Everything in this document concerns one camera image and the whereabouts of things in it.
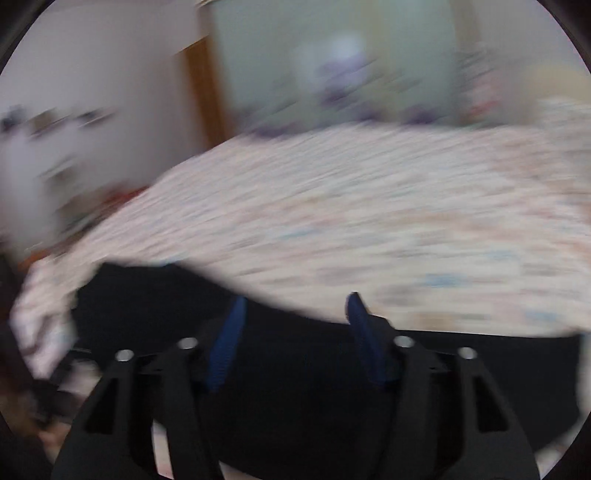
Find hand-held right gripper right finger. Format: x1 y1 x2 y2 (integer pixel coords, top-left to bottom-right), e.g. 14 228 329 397
346 292 540 480

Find floral printed bed sheet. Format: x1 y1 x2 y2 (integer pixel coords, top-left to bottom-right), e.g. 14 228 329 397
9 97 591 480

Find pale green curtain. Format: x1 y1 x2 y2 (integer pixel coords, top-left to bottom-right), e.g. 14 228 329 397
210 0 458 130

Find wooden door frame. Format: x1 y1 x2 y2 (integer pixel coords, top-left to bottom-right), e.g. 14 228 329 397
182 37 232 148

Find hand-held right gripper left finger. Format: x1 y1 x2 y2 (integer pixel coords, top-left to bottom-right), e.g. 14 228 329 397
50 296 248 480

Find black pants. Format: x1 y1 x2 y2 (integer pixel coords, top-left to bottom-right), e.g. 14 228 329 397
32 262 583 477

